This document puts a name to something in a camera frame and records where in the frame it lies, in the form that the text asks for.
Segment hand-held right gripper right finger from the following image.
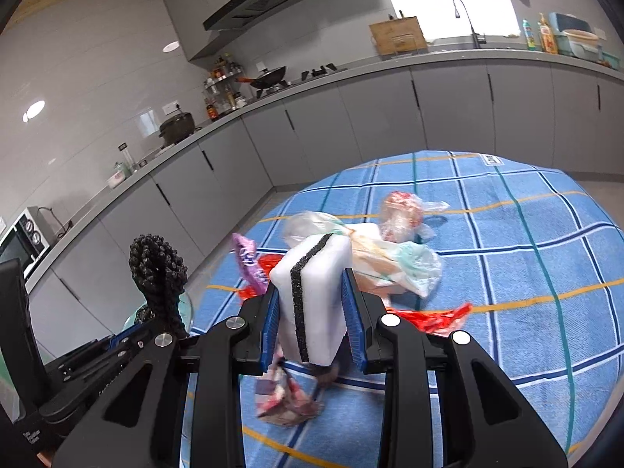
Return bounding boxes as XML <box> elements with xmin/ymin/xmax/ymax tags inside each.
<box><xmin>341</xmin><ymin>267</ymin><xmax>570</xmax><ymax>468</ymax></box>

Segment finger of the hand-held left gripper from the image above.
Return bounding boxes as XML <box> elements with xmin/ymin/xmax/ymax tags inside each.
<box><xmin>45</xmin><ymin>331</ymin><xmax>157</xmax><ymax>392</ymax></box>

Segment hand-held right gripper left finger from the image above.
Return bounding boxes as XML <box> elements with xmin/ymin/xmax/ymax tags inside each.
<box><xmin>51</xmin><ymin>285</ymin><xmax>282</xmax><ymax>468</ymax></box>

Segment white sponge with black stripe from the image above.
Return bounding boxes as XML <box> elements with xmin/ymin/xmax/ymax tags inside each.
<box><xmin>269</xmin><ymin>234</ymin><xmax>354</xmax><ymax>367</ymax></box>

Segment teal bin with metal rim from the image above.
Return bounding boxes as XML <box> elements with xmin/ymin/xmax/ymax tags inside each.
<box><xmin>121</xmin><ymin>289</ymin><xmax>196</xmax><ymax>339</ymax></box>

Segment pink patterned wrapper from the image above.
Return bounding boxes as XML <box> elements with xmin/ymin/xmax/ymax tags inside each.
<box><xmin>256</xmin><ymin>358</ymin><xmax>326</xmax><ymax>429</ymax></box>

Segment black mesh scrubber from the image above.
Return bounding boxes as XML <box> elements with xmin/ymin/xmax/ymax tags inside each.
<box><xmin>128</xmin><ymin>234</ymin><xmax>190</xmax><ymax>339</ymax></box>

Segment clear bag with pale print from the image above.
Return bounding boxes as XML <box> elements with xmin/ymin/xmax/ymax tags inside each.
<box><xmin>351</xmin><ymin>224</ymin><xmax>442</xmax><ymax>299</ymax></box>

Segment purple wrapper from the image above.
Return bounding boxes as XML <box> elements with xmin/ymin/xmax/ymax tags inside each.
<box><xmin>231</xmin><ymin>232</ymin><xmax>270</xmax><ymax>296</ymax></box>

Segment red crinkled wrapper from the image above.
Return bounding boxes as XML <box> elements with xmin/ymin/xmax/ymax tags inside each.
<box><xmin>387</xmin><ymin>302</ymin><xmax>473</xmax><ymax>337</ymax></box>

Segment white microwave oven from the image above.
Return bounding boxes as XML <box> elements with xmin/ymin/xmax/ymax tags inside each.
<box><xmin>0</xmin><ymin>206</ymin><xmax>53</xmax><ymax>281</ymax></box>

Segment clear plastic bag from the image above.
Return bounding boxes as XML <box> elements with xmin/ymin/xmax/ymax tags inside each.
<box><xmin>283</xmin><ymin>211</ymin><xmax>352</xmax><ymax>249</ymax></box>

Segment clear bag with red contents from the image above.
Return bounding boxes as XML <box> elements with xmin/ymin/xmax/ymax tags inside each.
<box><xmin>379</xmin><ymin>191</ymin><xmax>449</xmax><ymax>245</ymax></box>

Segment blue checked tablecloth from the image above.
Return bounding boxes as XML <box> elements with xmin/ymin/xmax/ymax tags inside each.
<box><xmin>180</xmin><ymin>150</ymin><xmax>624</xmax><ymax>468</ymax></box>

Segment grey kitchen cabinets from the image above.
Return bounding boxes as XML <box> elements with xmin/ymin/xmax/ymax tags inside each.
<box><xmin>24</xmin><ymin>51</ymin><xmax>624</xmax><ymax>359</ymax></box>

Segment black cooking pot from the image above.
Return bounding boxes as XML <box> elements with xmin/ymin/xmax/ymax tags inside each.
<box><xmin>158</xmin><ymin>112</ymin><xmax>196</xmax><ymax>147</ymax></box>

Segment metal spice rack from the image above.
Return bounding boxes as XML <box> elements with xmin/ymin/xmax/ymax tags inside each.
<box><xmin>204</xmin><ymin>55</ymin><xmax>247</xmax><ymax>120</ymax></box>

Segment black wok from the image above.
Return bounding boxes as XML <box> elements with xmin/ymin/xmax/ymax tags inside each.
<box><xmin>237</xmin><ymin>66</ymin><xmax>288</xmax><ymax>99</ymax></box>

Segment gas stove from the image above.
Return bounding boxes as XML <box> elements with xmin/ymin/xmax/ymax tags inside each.
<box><xmin>253</xmin><ymin>62</ymin><xmax>349</xmax><ymax>98</ymax></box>

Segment wooden cutting board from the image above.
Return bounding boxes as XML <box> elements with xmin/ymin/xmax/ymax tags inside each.
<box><xmin>369</xmin><ymin>16</ymin><xmax>429</xmax><ymax>57</ymax></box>

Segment grey range hood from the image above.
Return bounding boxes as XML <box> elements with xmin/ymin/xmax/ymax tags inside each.
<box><xmin>162</xmin><ymin>0</ymin><xmax>325</xmax><ymax>62</ymax></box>

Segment black kitchen faucet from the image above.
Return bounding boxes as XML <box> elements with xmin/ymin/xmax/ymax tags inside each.
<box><xmin>452</xmin><ymin>0</ymin><xmax>487</xmax><ymax>50</ymax></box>

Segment beige lidded container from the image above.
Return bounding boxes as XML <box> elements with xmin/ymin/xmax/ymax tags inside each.
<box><xmin>560</xmin><ymin>29</ymin><xmax>601</xmax><ymax>62</ymax></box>

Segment black microwave cable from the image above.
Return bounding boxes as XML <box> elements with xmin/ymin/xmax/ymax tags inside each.
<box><xmin>38</xmin><ymin>206</ymin><xmax>74</xmax><ymax>242</ymax></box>

